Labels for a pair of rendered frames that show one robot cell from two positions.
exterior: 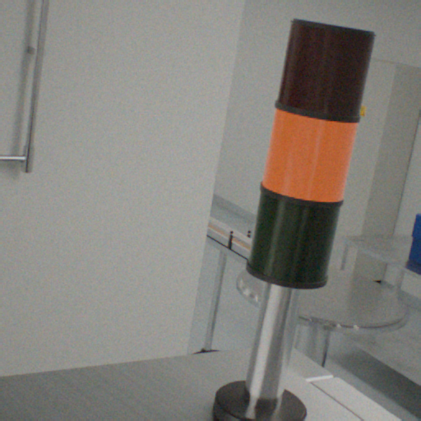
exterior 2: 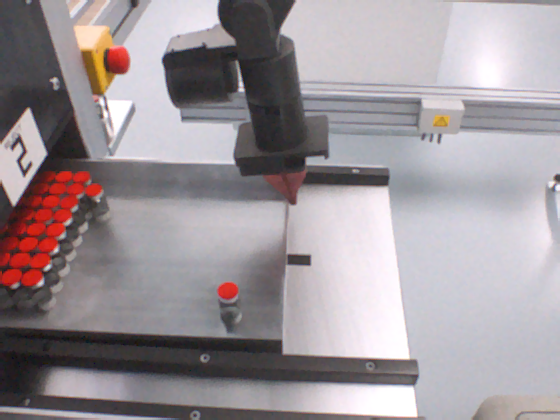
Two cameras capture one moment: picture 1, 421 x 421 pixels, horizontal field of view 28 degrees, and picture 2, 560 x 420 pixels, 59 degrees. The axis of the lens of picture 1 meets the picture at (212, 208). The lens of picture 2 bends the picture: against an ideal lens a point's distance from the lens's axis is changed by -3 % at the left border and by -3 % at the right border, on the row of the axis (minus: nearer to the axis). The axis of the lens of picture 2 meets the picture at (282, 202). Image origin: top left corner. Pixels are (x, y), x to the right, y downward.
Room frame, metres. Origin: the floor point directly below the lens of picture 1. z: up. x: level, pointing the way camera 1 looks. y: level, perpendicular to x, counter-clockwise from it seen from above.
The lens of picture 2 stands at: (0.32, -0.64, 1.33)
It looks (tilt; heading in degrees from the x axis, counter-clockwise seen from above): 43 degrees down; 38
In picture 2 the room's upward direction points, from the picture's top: straight up
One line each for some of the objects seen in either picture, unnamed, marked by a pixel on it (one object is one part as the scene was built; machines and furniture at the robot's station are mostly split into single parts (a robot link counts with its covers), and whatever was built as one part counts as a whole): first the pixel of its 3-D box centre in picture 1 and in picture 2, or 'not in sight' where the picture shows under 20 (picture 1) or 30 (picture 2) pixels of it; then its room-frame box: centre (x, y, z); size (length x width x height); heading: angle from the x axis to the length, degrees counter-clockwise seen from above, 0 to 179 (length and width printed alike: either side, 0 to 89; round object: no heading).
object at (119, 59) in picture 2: not in sight; (115, 60); (0.68, -0.06, 0.99); 0.04 x 0.04 x 0.04; 35
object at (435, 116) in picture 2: not in sight; (439, 116); (1.59, -0.24, 0.50); 0.12 x 0.05 x 0.09; 125
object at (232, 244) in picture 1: (125, 178); not in sight; (6.24, 0.69, 0.92); 3.60 x 0.15 x 0.16; 35
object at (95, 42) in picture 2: not in sight; (84, 60); (0.66, -0.02, 1.00); 0.08 x 0.07 x 0.07; 125
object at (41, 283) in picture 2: not in sight; (64, 235); (0.47, -0.20, 0.90); 0.18 x 0.02 x 0.05; 36
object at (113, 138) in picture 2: not in sight; (82, 126); (0.64, 0.02, 0.87); 0.14 x 0.13 x 0.02; 125
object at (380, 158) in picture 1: (342, 165); not in sight; (7.77, -1.14, 1.03); 1.20 x 0.43 x 2.05; 35
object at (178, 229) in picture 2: not in sight; (139, 242); (0.53, -0.27, 0.90); 0.34 x 0.26 x 0.04; 126
